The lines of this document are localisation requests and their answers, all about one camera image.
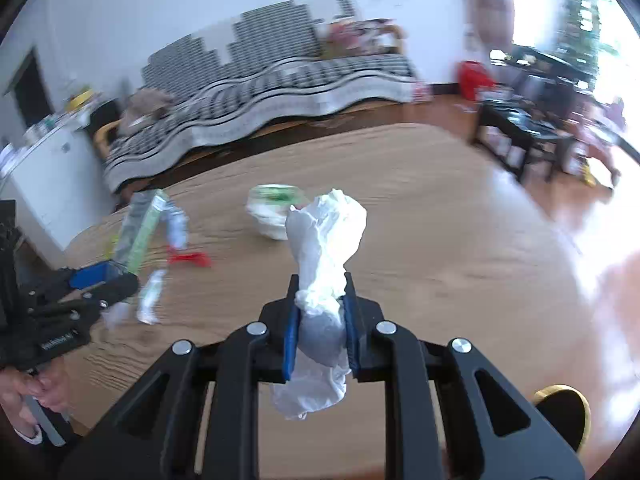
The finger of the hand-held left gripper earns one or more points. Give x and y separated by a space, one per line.
117 290
95 275

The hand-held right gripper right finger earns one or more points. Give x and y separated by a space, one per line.
351 325

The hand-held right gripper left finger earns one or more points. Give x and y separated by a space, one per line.
290 325

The long green cardboard box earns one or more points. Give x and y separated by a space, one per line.
142 230

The white tissue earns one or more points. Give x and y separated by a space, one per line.
325 240

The person's left forearm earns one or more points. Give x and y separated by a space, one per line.
30 460

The person's left hand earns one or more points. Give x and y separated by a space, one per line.
47 385

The clear plastic wrapper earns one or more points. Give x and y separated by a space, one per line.
116 316

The clear plastic bag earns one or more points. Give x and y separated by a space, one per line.
150 300

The red plastic strip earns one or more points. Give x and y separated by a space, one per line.
192 259

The silver foil wrapper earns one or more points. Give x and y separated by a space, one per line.
176 227

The white cabinet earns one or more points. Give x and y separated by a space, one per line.
55 190

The wooden sofa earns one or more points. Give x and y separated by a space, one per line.
102 140

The black cabinet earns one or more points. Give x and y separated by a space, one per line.
102 112

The beige clothing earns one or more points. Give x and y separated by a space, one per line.
145 107

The yellow box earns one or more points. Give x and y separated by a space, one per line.
80 99

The black round stool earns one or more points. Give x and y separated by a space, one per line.
565 415

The black and white striped blanket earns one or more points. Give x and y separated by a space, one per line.
250 90

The black low table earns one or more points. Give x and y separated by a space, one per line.
520 125

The red plastic bag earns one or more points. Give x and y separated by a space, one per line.
472 77

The pink cartoon cushion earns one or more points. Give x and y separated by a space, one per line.
355 35

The pink tricycle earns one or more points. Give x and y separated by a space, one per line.
600 130

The patterned curtain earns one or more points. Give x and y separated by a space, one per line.
492 5

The green potted plant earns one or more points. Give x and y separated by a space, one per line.
580 10

